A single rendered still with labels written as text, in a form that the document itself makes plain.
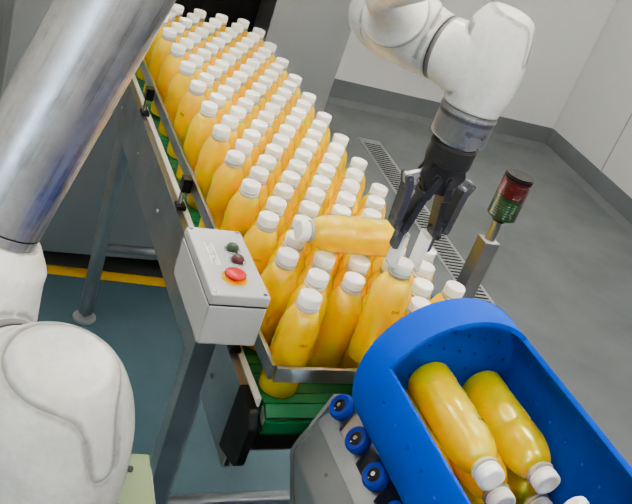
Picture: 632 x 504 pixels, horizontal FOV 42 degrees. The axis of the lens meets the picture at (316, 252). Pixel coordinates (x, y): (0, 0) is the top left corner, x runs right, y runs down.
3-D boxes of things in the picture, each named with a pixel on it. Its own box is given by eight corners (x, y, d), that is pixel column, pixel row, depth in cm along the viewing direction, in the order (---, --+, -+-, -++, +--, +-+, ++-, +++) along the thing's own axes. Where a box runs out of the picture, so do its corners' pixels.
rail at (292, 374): (272, 382, 139) (278, 368, 138) (271, 379, 140) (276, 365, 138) (467, 386, 157) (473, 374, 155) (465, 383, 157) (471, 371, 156)
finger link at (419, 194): (445, 180, 130) (438, 177, 129) (407, 237, 134) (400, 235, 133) (434, 168, 133) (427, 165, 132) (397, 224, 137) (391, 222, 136)
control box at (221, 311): (196, 344, 133) (212, 292, 128) (172, 272, 148) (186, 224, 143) (254, 346, 137) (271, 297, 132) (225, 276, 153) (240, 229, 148)
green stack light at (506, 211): (496, 221, 173) (506, 201, 171) (481, 206, 178) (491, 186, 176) (520, 225, 176) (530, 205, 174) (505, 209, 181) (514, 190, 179)
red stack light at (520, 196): (506, 201, 171) (514, 185, 169) (491, 186, 176) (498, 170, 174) (530, 205, 174) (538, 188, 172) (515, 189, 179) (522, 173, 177)
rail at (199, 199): (267, 379, 139) (272, 365, 138) (127, 38, 262) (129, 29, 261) (271, 379, 140) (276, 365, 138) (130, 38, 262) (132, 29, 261)
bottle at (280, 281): (236, 346, 153) (265, 263, 144) (242, 325, 159) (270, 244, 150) (273, 357, 153) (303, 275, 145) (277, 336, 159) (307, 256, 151)
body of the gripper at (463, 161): (444, 148, 124) (421, 201, 128) (489, 155, 128) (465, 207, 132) (422, 126, 130) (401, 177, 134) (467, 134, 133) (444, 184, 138)
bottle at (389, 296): (340, 343, 149) (374, 256, 141) (375, 345, 152) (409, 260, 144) (355, 368, 144) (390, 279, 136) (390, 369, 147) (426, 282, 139)
